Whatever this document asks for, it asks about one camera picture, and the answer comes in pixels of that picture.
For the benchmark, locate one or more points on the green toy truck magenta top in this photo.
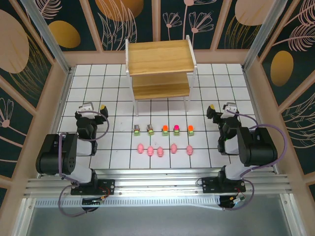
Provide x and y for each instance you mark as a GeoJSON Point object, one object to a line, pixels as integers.
{"type": "Point", "coordinates": [176, 130]}

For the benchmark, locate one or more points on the green toy truck orange top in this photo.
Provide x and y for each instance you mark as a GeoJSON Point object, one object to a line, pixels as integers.
{"type": "Point", "coordinates": [165, 130]}
{"type": "Point", "coordinates": [191, 130]}

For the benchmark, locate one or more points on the black base plate left arm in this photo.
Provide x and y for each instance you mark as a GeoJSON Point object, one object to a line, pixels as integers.
{"type": "Point", "coordinates": [108, 185]}

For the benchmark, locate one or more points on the aluminium mounting rail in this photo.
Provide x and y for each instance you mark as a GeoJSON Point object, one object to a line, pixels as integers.
{"type": "Point", "coordinates": [160, 184]}

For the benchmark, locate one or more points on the two-tier wooden shelf white frame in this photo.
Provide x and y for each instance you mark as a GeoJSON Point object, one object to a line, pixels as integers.
{"type": "Point", "coordinates": [160, 56]}

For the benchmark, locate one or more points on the pink plastic toy pig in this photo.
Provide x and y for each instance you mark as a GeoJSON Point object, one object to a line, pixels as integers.
{"type": "Point", "coordinates": [140, 149]}
{"type": "Point", "coordinates": [189, 150]}
{"type": "Point", "coordinates": [174, 148]}
{"type": "Point", "coordinates": [160, 152]}
{"type": "Point", "coordinates": [150, 151]}

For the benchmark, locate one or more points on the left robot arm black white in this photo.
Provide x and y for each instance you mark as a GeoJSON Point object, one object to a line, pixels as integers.
{"type": "Point", "coordinates": [83, 147]}

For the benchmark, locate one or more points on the aluminium frame post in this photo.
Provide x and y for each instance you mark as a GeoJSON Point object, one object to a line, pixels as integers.
{"type": "Point", "coordinates": [50, 41]}
{"type": "Point", "coordinates": [262, 37]}

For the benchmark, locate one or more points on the black base plate right arm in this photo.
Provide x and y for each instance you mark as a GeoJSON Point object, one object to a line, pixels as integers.
{"type": "Point", "coordinates": [209, 184]}

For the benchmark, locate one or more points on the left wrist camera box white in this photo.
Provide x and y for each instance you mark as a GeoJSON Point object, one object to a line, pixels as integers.
{"type": "Point", "coordinates": [86, 108]}

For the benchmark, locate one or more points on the green toy truck grey top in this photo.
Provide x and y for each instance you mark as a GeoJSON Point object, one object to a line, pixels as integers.
{"type": "Point", "coordinates": [150, 130]}
{"type": "Point", "coordinates": [137, 131]}

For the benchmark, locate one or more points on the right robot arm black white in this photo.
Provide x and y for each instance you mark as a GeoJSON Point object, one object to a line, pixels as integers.
{"type": "Point", "coordinates": [258, 147]}

